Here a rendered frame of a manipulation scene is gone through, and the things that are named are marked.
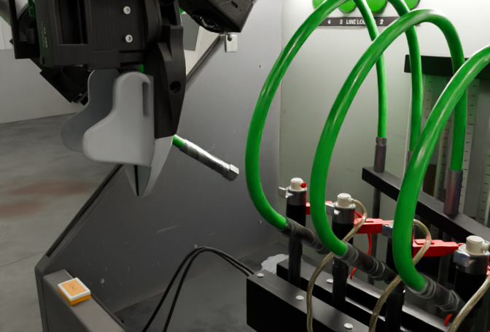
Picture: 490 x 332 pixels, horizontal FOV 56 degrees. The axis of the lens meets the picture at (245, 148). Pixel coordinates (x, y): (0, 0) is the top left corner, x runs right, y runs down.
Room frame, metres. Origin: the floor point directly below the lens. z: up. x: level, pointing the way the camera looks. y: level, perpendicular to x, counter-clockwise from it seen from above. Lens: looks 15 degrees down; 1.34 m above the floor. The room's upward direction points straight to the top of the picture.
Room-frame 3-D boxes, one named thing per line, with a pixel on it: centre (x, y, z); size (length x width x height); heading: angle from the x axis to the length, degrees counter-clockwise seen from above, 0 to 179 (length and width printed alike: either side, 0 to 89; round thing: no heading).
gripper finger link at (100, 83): (0.32, 0.10, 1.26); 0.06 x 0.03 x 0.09; 131
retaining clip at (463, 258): (0.41, -0.22, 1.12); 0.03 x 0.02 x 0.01; 131
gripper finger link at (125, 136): (0.29, 0.08, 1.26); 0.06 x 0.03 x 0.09; 131
